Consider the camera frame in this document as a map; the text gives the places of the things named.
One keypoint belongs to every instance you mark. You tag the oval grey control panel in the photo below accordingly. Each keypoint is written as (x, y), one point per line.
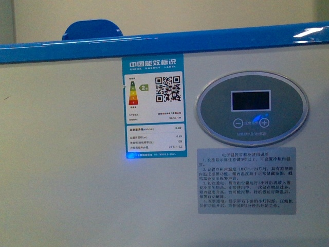
(251, 109)

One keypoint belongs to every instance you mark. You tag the blue lid handle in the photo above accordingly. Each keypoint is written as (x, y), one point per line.
(91, 29)

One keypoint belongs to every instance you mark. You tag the white chest freezer blue rim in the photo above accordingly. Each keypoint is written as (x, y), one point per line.
(65, 178)

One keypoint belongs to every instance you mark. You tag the grey instruction sticker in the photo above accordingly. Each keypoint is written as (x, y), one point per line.
(247, 181)

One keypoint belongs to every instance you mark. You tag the blue energy label sticker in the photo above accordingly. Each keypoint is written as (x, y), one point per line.
(154, 106)

